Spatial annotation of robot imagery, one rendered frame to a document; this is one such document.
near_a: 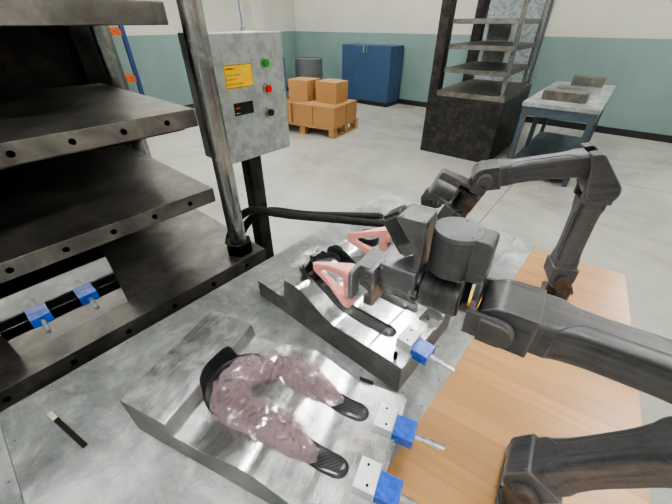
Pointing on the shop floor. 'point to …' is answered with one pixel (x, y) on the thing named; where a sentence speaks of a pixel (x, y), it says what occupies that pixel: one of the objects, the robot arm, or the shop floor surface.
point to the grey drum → (308, 67)
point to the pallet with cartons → (321, 105)
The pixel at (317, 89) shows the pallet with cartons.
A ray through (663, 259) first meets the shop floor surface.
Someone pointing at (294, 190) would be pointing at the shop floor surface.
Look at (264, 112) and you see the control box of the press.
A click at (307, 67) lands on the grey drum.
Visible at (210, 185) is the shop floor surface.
